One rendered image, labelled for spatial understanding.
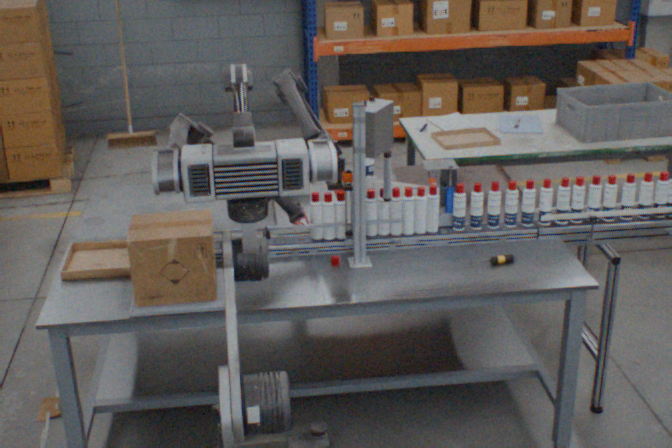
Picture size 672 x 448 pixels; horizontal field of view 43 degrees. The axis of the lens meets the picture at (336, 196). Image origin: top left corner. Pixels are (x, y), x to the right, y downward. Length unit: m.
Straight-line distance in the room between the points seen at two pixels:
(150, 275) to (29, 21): 3.48
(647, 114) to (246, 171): 3.00
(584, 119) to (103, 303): 2.89
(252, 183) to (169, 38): 5.13
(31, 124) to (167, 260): 3.53
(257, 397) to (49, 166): 4.35
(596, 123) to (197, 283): 2.68
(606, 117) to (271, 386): 3.04
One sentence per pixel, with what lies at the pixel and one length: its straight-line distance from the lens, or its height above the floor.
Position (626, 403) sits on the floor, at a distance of 4.26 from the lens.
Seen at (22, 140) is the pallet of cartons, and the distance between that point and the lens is 6.59.
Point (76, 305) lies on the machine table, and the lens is 3.36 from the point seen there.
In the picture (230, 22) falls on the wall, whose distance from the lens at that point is 7.72.
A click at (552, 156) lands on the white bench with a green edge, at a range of 4.90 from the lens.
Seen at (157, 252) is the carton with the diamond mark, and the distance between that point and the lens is 3.13.
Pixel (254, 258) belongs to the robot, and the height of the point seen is 1.16.
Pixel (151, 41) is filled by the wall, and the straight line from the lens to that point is 7.77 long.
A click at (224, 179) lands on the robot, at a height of 1.45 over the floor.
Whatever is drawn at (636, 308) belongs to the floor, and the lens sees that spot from 5.03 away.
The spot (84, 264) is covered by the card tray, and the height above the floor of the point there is 0.83.
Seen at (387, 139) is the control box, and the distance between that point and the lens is 3.36.
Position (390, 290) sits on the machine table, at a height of 0.83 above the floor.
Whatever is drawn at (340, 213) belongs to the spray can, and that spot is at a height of 1.00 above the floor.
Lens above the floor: 2.43
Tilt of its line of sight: 23 degrees down
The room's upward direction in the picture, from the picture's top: 1 degrees counter-clockwise
